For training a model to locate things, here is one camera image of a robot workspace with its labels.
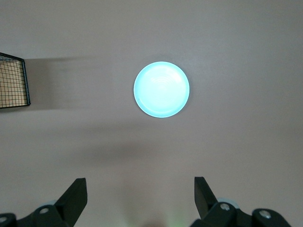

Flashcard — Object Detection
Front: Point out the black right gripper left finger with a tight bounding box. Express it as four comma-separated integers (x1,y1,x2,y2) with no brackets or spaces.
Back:
16,177,88,227

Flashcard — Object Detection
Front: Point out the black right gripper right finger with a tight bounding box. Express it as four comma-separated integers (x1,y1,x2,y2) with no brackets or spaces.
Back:
190,176,238,227

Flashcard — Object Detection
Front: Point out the light blue round plate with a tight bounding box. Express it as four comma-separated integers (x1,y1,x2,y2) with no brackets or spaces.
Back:
133,61,190,118

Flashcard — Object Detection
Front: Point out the black wire mesh basket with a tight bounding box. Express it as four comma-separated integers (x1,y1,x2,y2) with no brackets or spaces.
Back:
0,52,32,112

